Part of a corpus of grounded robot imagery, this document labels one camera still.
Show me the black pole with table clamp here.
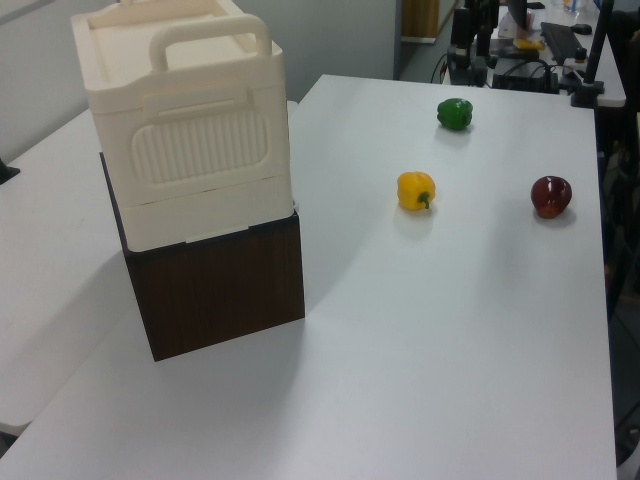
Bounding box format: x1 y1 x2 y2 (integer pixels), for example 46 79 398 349
571 0 617 109

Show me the dark brown wooden box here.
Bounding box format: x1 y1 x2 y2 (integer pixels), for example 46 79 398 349
98 152 306 364

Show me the dark red apple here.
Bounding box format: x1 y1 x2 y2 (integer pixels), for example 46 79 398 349
530 175 574 221

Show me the black keyboard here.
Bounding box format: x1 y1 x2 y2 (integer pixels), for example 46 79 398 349
539 21 587 65

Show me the yellow bell pepper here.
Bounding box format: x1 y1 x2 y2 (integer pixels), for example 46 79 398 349
396 171 437 213

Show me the yellow wooden panel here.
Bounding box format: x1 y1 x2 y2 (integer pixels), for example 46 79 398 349
400 0 442 45

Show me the green bell pepper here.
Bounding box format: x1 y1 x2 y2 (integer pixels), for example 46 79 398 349
436 97 474 133

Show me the black clamp bracket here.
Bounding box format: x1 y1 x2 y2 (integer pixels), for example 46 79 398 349
0 156 22 187

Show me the black electronics box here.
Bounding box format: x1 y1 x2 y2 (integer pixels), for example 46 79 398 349
492 62 560 95

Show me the cream plastic cabinet with handles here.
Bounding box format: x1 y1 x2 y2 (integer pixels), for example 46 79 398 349
71 0 301 254

